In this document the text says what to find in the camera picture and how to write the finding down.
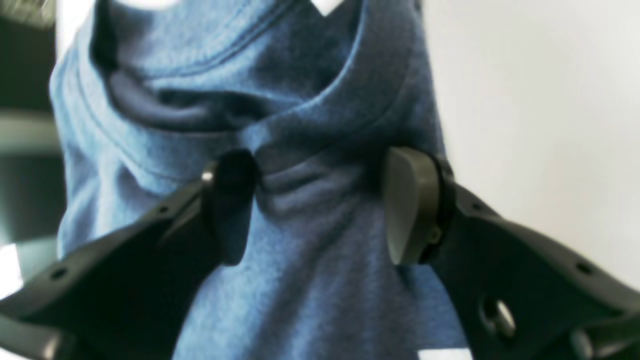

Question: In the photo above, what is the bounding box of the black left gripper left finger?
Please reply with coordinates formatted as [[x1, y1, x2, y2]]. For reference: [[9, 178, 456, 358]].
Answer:
[[1, 150, 258, 360]]

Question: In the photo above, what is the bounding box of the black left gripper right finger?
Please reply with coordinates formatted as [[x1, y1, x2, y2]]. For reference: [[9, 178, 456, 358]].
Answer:
[[382, 146, 640, 360]]

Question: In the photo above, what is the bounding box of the dark blue grey T-shirt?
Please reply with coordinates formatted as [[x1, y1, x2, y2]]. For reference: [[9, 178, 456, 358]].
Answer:
[[50, 0, 471, 360]]

